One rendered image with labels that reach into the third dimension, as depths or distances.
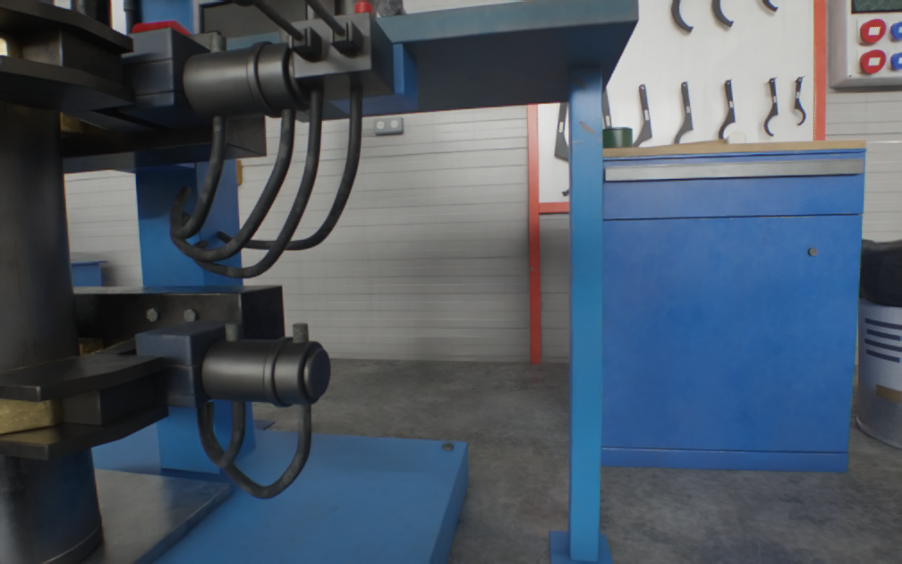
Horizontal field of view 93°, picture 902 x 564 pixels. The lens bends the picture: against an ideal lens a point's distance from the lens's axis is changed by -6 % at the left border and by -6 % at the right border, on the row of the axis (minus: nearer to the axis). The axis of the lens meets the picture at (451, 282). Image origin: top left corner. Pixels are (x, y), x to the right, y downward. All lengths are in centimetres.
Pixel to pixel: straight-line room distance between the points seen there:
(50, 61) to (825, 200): 167
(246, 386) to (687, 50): 255
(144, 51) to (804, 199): 154
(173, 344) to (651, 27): 257
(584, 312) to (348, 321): 205
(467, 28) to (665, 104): 198
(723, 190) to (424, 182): 165
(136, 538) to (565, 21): 118
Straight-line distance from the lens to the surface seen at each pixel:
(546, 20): 82
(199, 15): 104
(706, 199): 146
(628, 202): 140
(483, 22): 82
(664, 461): 157
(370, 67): 71
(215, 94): 83
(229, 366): 81
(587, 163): 94
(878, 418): 207
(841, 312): 163
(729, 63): 286
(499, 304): 259
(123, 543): 112
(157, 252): 132
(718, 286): 147
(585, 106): 96
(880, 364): 201
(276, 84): 77
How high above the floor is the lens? 69
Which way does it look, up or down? 5 degrees down
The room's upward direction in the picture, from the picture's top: 1 degrees counter-clockwise
